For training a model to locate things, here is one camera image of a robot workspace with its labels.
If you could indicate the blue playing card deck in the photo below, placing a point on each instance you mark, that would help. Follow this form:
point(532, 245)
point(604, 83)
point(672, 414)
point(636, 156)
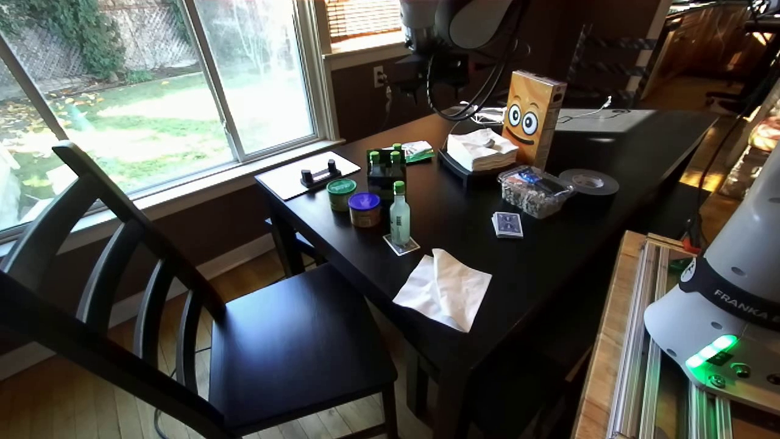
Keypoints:
point(508, 226)

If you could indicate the black notebook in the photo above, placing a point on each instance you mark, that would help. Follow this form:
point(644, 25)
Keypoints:
point(455, 172)

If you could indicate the white square coaster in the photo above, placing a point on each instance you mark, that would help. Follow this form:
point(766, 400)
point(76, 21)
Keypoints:
point(407, 250)

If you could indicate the brown smiley face box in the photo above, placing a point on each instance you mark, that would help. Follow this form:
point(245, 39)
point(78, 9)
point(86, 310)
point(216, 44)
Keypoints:
point(538, 113)

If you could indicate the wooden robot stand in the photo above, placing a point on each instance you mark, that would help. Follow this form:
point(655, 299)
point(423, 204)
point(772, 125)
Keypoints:
point(606, 358)

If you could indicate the white sheet of paper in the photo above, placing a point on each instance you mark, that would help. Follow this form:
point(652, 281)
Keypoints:
point(606, 121)

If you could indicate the green-capped glass bottle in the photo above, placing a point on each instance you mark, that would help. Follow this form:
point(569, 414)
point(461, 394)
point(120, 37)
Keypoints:
point(373, 156)
point(395, 154)
point(399, 217)

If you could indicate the small black dumbbell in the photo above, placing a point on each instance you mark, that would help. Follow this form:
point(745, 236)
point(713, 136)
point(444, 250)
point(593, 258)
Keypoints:
point(321, 173)

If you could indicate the white window frame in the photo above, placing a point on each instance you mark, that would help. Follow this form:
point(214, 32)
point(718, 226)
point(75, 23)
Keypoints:
point(321, 88)

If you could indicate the clear plastic food container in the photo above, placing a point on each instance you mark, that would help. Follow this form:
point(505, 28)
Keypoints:
point(535, 194)

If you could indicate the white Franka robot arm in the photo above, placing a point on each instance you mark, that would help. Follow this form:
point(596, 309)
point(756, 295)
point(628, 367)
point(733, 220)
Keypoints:
point(733, 300)

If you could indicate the bamboo window blind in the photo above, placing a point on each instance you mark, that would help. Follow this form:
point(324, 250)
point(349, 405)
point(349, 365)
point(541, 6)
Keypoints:
point(362, 15)

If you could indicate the green-lidded jar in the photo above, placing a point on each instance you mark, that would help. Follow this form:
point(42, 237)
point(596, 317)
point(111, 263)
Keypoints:
point(341, 188)

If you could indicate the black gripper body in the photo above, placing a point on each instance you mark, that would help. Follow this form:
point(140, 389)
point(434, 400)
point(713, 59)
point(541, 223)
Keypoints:
point(437, 69)

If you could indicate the white wall outlet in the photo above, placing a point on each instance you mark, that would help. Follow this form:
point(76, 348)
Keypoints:
point(379, 76)

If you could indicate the white flat board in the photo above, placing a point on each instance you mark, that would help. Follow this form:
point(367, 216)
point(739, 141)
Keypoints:
point(281, 183)

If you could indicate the purple-lidded jar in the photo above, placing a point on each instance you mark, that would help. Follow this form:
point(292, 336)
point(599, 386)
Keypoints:
point(365, 204)

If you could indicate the black wooden chair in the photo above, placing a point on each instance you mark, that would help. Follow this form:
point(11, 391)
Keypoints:
point(300, 342)

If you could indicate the grey round disc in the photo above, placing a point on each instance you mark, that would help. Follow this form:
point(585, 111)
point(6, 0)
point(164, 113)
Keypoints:
point(588, 181)

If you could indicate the white paper napkin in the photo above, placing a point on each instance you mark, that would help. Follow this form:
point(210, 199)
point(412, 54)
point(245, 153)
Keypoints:
point(448, 293)

